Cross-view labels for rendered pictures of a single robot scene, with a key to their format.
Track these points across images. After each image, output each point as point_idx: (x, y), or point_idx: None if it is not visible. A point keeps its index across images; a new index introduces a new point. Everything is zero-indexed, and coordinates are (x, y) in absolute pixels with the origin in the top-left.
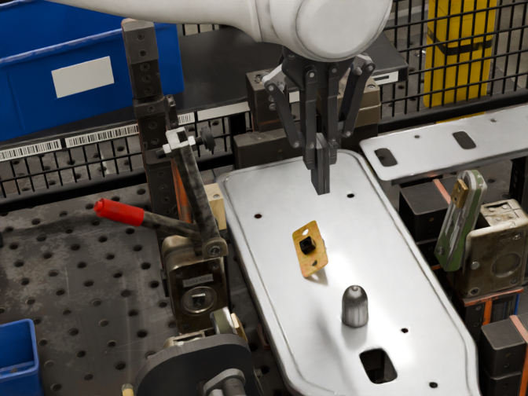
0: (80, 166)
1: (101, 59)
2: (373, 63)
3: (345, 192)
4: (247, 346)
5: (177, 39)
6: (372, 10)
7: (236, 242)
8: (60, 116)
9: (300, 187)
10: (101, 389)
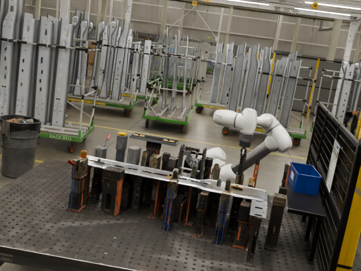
0: None
1: (293, 173)
2: (241, 152)
3: (251, 195)
4: (203, 151)
5: (296, 179)
6: (213, 115)
7: (244, 185)
8: (289, 180)
9: (256, 193)
10: (250, 217)
